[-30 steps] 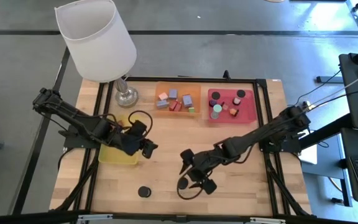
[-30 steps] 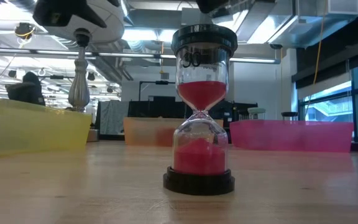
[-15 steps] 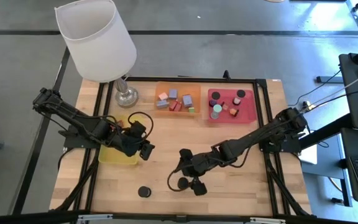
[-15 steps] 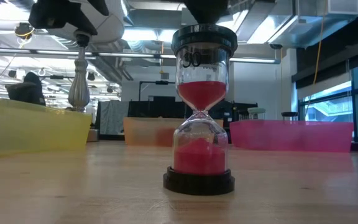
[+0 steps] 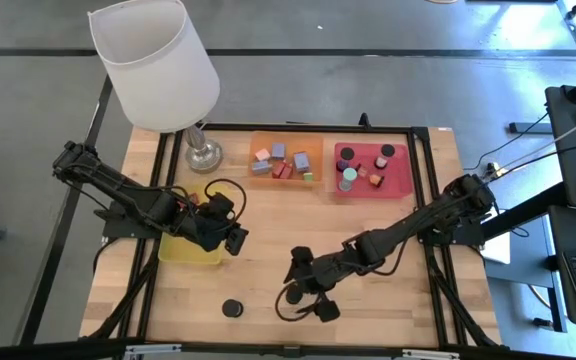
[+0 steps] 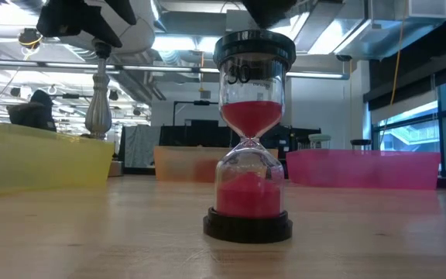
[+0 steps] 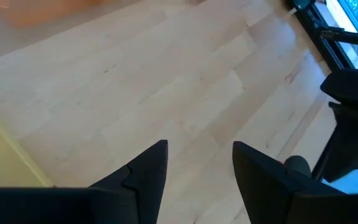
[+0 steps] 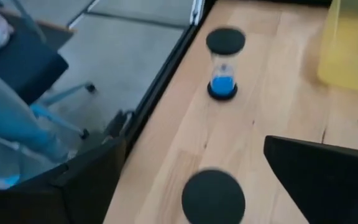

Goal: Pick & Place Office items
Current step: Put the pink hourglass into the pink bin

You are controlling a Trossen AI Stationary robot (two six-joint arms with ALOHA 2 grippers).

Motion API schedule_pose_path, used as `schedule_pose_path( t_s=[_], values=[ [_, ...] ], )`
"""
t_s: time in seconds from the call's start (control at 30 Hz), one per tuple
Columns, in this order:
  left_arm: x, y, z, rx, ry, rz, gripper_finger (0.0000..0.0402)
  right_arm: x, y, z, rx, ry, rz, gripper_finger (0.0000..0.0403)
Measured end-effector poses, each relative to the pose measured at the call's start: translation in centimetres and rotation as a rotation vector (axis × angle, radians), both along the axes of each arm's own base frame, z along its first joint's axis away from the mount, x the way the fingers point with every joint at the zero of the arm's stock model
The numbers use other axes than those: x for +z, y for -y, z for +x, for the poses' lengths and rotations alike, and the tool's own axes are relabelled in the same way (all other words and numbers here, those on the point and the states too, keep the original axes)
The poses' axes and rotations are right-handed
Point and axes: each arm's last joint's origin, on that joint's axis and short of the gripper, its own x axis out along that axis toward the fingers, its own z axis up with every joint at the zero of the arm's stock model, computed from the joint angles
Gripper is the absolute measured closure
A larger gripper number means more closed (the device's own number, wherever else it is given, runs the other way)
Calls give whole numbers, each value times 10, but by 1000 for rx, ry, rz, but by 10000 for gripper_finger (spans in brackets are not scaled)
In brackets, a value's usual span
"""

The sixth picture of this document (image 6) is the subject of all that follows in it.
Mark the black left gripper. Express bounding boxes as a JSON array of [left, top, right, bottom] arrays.
[[36, 0, 137, 48]]

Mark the mint green sand timer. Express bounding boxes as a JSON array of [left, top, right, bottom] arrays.
[[307, 133, 332, 150]]

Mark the black red sand timer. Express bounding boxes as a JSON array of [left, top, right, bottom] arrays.
[[202, 29, 297, 244]]

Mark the long ceiling light bar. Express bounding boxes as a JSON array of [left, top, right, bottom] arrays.
[[0, 57, 351, 81]]

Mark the white shade silver table lamp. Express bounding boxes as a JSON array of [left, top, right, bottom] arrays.
[[58, 0, 156, 178]]

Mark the person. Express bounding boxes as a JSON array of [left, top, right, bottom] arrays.
[[6, 89, 57, 133]]

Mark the grey fabric cover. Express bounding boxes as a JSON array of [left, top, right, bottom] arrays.
[[118, 124, 162, 168]]

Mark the black equipment bench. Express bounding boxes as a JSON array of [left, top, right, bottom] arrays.
[[159, 119, 323, 160]]

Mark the orange translucent plastic bin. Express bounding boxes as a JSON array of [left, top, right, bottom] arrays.
[[153, 145, 280, 184]]

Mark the black cap sand timer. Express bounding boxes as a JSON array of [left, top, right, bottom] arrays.
[[349, 139, 373, 151]]

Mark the yellow translucent plastic bin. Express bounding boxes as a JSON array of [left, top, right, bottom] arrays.
[[0, 119, 115, 197]]

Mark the pink translucent plastic bin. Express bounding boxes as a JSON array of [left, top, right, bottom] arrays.
[[286, 149, 442, 191]]

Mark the silver ventilation duct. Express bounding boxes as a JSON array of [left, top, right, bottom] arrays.
[[304, 0, 446, 61]]

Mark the black camera gantry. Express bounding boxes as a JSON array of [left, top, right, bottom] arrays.
[[172, 99, 231, 127]]

